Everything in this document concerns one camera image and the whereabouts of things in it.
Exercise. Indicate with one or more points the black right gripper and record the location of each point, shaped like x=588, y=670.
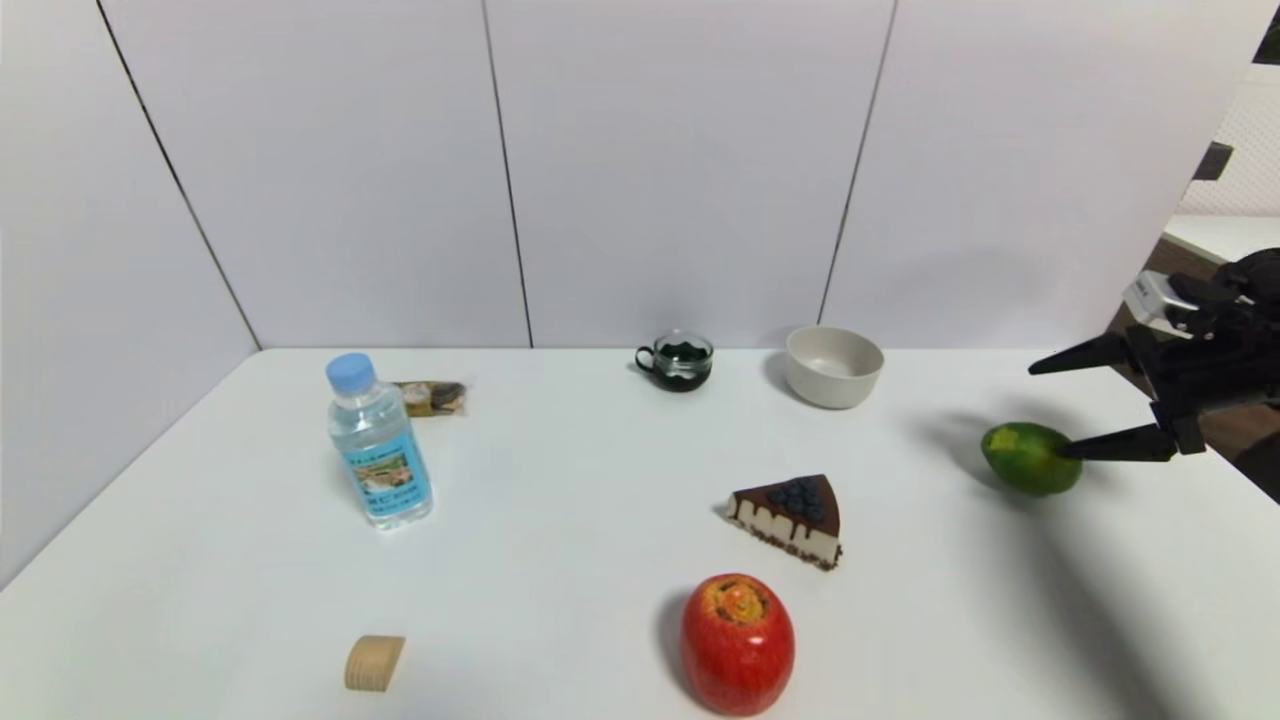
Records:
x=1166, y=388

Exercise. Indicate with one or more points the green mango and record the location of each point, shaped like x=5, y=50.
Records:
x=1022, y=460

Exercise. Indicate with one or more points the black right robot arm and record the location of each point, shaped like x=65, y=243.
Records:
x=1245, y=285

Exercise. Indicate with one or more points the beige bowl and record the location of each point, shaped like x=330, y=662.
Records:
x=834, y=371

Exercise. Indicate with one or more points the white desk top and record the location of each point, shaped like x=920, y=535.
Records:
x=1215, y=236

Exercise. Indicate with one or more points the chocolate blueberry cake slice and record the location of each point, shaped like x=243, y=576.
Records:
x=795, y=516

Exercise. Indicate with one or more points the red apple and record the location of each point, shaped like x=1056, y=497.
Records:
x=738, y=650

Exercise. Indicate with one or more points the small snack packet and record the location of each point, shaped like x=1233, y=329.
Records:
x=434, y=397

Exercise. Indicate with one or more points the clear water bottle blue cap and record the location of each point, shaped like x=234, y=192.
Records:
x=378, y=450

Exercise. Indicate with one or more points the small wooden block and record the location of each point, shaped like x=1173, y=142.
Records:
x=373, y=663

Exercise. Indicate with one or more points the black wall bracket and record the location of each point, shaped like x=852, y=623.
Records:
x=1212, y=161

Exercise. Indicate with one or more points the dark object at wall edge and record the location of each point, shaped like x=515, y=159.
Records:
x=1270, y=42

